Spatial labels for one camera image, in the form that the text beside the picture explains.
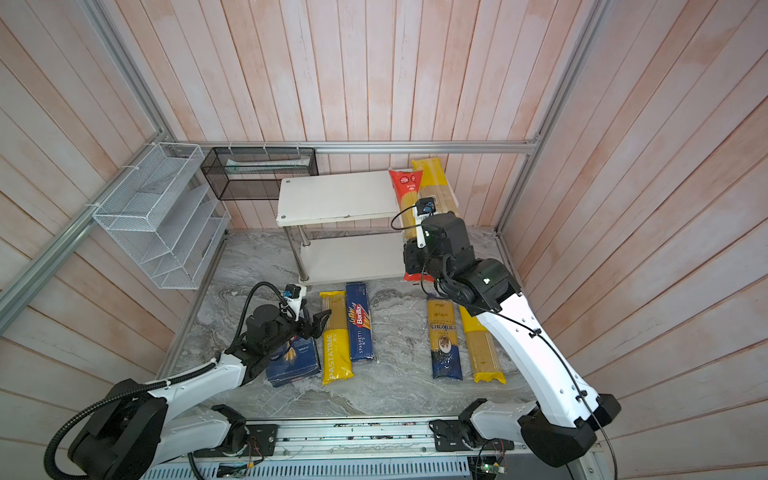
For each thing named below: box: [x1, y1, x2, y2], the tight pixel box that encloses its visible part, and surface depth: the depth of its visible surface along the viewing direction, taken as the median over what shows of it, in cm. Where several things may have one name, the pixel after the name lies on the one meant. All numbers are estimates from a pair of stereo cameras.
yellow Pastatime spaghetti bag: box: [320, 290, 355, 386], surface depth 88 cm
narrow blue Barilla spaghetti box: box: [346, 282, 374, 362], surface depth 92 cm
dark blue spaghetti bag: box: [427, 299, 463, 380], surface depth 90 cm
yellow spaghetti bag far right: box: [459, 305, 506, 384], surface depth 87 cm
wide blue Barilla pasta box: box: [266, 336, 321, 388], surface depth 82 cm
